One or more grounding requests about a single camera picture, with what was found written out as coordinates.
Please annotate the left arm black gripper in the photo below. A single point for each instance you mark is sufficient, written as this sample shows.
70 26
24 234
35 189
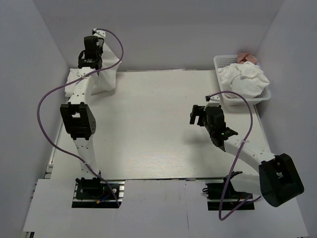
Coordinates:
100 48

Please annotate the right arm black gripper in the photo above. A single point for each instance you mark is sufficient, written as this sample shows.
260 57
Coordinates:
197 111

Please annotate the white Coca-Cola print t-shirt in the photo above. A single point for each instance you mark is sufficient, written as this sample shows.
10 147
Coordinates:
107 78

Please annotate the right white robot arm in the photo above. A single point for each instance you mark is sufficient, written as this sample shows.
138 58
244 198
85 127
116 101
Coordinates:
277 179

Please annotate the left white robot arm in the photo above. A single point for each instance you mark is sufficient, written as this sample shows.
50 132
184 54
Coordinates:
77 117

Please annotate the folded white t-shirt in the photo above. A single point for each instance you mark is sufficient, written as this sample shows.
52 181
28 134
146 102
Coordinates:
74 74

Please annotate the crumpled white t-shirt in basket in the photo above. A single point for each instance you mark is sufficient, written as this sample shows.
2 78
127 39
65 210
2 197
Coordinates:
246 79

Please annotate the white plastic laundry basket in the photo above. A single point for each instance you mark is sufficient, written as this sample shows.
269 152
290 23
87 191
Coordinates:
231 99

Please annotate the pink cloth behind basket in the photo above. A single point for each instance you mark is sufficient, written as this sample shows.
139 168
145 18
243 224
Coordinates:
244 57

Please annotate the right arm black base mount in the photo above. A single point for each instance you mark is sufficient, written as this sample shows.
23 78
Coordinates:
213 191

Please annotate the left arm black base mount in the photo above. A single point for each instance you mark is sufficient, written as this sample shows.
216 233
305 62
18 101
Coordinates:
93 193

